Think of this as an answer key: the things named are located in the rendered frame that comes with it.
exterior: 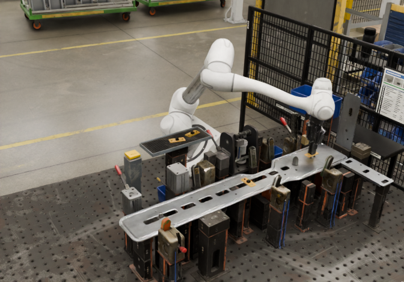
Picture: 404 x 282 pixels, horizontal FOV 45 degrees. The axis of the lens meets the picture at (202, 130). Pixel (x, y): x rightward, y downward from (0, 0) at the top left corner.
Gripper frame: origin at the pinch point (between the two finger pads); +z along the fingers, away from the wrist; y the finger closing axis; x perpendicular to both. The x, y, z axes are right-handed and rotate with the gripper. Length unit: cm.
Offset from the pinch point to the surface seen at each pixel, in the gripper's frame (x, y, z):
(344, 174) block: 5.3, 20.4, 8.6
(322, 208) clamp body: -8.3, 20.0, 26.0
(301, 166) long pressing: -11.2, 3.5, 6.6
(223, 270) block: -77, 21, 35
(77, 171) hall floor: -61, -210, 107
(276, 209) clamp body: -43.4, 18.5, 13.7
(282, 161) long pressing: -16.6, -6.1, 6.7
